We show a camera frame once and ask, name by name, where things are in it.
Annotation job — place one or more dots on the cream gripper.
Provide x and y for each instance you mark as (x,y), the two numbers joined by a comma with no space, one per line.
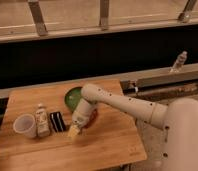
(74,130)

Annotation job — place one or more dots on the black striped eraser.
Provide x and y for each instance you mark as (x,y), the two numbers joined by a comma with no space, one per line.
(57,121)

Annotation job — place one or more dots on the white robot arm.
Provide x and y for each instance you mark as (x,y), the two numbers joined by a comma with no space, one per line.
(178,120)

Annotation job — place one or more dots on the small white bottle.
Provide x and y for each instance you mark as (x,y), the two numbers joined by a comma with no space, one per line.
(43,129)

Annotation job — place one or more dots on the green round plate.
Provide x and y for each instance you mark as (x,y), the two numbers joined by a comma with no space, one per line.
(72,98)

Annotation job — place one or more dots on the white plastic cup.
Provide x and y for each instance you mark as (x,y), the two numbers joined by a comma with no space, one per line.
(26,125)

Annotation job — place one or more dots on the clear bottle on ledge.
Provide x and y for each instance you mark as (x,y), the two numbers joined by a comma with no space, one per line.
(179,62)

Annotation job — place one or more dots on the left metal bracket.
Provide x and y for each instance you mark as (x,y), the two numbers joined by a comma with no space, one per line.
(37,17)

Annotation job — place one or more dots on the metal bracket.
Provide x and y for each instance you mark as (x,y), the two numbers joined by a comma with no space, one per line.
(37,17)
(104,14)
(184,16)

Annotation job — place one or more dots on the middle metal bracket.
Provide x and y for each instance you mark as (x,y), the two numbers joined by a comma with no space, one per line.
(104,14)

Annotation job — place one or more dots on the right metal bracket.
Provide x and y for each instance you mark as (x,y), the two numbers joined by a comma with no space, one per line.
(184,16)

